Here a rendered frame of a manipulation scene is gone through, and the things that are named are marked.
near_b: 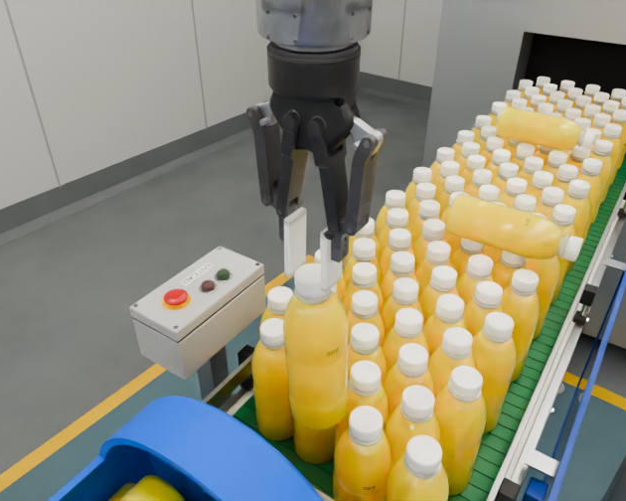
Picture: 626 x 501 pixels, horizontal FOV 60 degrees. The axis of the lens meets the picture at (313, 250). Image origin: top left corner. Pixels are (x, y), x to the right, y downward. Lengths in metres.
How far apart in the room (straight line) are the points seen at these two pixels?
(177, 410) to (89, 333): 2.05
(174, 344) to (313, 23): 0.53
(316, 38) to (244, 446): 0.33
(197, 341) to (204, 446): 0.37
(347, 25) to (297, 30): 0.04
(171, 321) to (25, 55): 2.60
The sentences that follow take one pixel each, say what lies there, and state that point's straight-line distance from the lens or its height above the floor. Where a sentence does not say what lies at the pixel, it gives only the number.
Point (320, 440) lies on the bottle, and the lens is 0.82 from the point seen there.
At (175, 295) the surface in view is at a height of 1.11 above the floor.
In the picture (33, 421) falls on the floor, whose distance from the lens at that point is 2.30.
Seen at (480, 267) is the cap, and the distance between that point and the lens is 0.92.
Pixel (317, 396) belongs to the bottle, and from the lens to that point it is 0.63.
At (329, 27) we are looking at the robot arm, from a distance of 0.41.
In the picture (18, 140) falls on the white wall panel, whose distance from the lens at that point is 3.34.
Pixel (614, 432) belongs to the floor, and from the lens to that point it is 2.30.
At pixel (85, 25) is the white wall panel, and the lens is 3.43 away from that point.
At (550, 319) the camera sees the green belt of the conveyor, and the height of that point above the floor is 0.90.
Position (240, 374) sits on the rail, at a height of 0.97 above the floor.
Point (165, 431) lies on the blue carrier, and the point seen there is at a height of 1.23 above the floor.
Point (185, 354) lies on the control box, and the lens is 0.83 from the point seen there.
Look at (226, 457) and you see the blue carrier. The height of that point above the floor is 1.23.
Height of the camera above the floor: 1.62
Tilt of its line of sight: 34 degrees down
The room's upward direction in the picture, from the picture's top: straight up
